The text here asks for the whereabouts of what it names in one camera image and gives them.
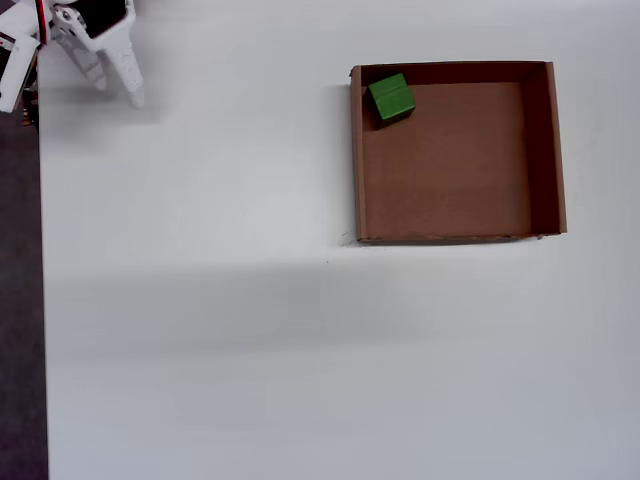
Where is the white wrist camera plate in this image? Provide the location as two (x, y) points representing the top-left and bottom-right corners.
(0, 29), (42, 115)

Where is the green cube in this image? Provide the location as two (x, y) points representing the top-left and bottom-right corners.
(368, 72), (417, 124)

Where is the small controller board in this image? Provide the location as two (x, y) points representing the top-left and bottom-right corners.
(19, 87), (41, 133)

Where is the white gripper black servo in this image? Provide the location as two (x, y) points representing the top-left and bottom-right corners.
(49, 0), (147, 110)

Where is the brown cardboard box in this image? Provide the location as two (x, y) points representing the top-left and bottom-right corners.
(348, 60), (569, 247)

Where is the red white black servo cable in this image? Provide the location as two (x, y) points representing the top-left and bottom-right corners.
(34, 0), (54, 47)

